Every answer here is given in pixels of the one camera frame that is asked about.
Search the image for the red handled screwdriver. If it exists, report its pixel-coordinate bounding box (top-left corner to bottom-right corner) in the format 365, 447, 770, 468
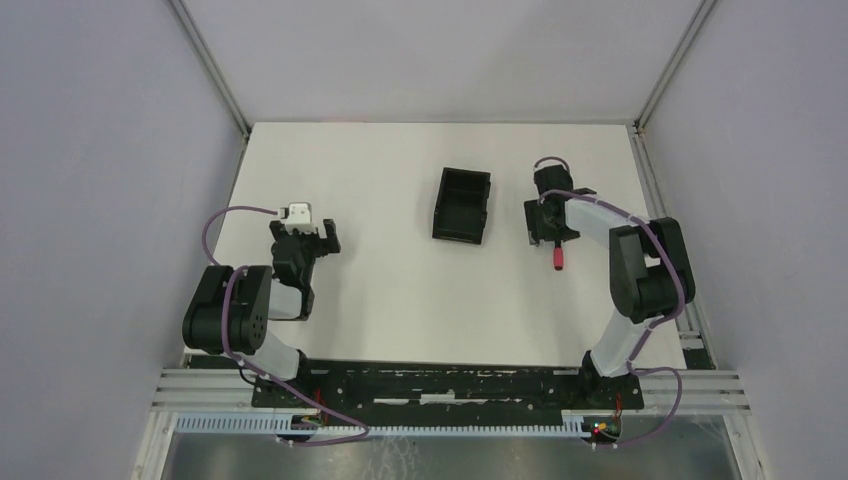
553, 240, 565, 271

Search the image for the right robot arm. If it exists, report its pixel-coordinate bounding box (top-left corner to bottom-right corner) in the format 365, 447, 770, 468
524, 156, 696, 393

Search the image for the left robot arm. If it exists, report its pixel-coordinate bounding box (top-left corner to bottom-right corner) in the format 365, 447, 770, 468
182, 219, 341, 381

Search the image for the black plastic bin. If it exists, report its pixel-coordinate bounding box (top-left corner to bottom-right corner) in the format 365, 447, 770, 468
431, 167, 491, 245

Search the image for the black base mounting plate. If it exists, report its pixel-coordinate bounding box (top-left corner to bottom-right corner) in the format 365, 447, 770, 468
290, 359, 645, 427

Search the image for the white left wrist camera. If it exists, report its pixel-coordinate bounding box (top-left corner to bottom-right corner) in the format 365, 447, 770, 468
277, 202, 318, 234

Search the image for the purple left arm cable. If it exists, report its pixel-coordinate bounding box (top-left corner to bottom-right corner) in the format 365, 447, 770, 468
201, 205, 370, 446

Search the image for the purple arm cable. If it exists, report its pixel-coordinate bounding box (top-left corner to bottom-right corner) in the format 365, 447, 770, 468
201, 205, 370, 446
533, 156, 684, 448

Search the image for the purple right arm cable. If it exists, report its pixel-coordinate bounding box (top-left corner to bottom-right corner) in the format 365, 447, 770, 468
533, 156, 684, 448

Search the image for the aluminium frame rail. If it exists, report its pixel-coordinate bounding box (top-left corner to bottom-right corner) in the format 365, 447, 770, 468
152, 369, 254, 412

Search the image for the white slotted cable duct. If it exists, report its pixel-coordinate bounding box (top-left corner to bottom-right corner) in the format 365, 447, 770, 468
175, 412, 590, 439

